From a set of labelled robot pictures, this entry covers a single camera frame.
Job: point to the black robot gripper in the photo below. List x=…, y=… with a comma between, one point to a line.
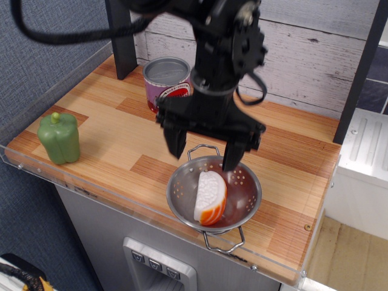
x=212, y=114

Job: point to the orange white apple slice toy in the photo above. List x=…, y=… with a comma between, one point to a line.
x=211, y=198

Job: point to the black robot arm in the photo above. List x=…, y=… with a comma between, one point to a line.
x=229, y=45

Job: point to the stainless steel colander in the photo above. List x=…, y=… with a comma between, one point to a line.
x=244, y=195

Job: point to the purple red cherries can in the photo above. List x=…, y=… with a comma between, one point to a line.
x=166, y=77

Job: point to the grey toy fridge cabinet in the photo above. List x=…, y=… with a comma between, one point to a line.
x=103, y=229

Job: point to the green toy bell pepper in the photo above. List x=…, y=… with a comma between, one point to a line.
x=59, y=135

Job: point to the white toy sink unit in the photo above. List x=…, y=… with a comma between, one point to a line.
x=357, y=196

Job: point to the yellow orange object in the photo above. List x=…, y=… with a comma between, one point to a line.
x=46, y=285

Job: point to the dark grey left post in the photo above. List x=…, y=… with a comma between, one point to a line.
x=123, y=48

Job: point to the dark grey post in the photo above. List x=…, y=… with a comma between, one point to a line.
x=373, y=39
x=123, y=48

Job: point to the dark grey right post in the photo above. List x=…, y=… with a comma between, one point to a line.
x=373, y=39

